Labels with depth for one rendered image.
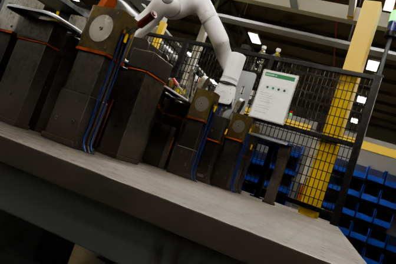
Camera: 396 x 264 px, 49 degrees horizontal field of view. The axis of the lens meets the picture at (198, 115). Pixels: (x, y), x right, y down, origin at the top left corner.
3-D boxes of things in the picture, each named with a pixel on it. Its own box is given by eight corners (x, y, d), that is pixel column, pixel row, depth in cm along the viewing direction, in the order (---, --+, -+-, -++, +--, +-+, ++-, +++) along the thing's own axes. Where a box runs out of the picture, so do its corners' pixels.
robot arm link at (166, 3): (105, 68, 222) (96, 62, 206) (92, 50, 223) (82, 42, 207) (185, 12, 223) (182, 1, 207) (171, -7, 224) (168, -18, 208)
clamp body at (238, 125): (231, 192, 190) (256, 118, 194) (207, 184, 195) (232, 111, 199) (236, 194, 195) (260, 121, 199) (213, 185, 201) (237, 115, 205)
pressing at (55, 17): (56, 15, 105) (59, 9, 105) (-3, 3, 115) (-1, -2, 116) (241, 134, 226) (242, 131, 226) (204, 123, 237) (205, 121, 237)
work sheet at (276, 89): (283, 125, 253) (299, 76, 257) (248, 115, 264) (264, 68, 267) (284, 125, 255) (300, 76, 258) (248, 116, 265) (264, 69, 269)
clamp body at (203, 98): (191, 181, 160) (221, 93, 164) (165, 171, 166) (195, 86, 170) (198, 183, 166) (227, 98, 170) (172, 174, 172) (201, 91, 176)
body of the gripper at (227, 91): (216, 78, 213) (208, 99, 212) (235, 82, 208) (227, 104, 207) (222, 83, 219) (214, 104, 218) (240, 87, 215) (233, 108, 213)
